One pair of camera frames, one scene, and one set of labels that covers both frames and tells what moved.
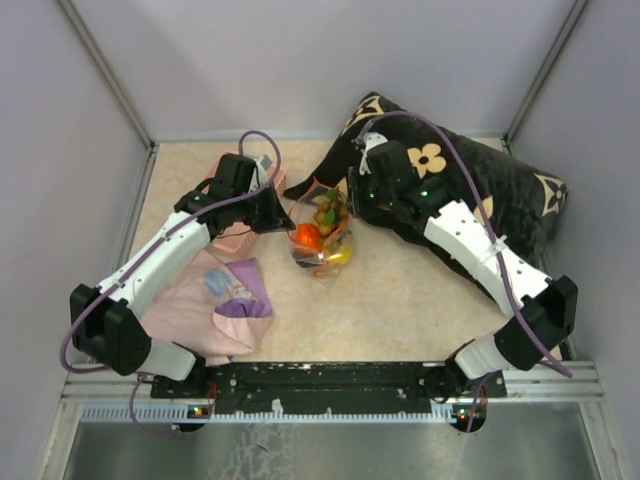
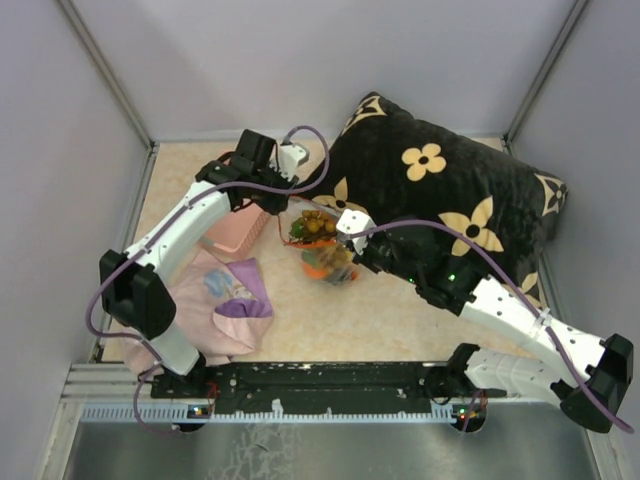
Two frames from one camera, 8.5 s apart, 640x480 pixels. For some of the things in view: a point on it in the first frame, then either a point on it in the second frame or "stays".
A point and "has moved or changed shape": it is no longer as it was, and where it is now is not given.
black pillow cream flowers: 519,202 stays
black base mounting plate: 331,384 stays
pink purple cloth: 213,306 stays
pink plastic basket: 240,238 stays
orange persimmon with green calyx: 308,235 to 312,272
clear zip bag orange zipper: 319,230 has moved or changed shape
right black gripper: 357,177 to 364,259
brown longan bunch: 331,211 to 312,224
